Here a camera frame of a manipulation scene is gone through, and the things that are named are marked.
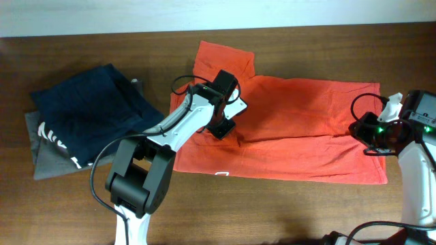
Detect red orange t-shirt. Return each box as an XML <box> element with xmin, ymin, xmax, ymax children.
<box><xmin>174</xmin><ymin>42</ymin><xmax>388</xmax><ymax>184</ymax></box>

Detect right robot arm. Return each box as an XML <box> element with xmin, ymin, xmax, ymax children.
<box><xmin>320</xmin><ymin>118</ymin><xmax>435</xmax><ymax>245</ymax></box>

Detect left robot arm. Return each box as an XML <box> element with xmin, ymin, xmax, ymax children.
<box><xmin>105</xmin><ymin>84</ymin><xmax>247</xmax><ymax>244</ymax></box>

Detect folded navy blue t-shirt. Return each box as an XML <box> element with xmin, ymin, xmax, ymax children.
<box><xmin>31</xmin><ymin>64</ymin><xmax>164</xmax><ymax>168</ymax></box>

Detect folded grey t-shirt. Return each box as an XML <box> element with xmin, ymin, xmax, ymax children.
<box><xmin>25</xmin><ymin>79</ymin><xmax>143</xmax><ymax>180</ymax></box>

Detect left black cable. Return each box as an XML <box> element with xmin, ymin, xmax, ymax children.
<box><xmin>89</xmin><ymin>74</ymin><xmax>243</xmax><ymax>245</ymax></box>

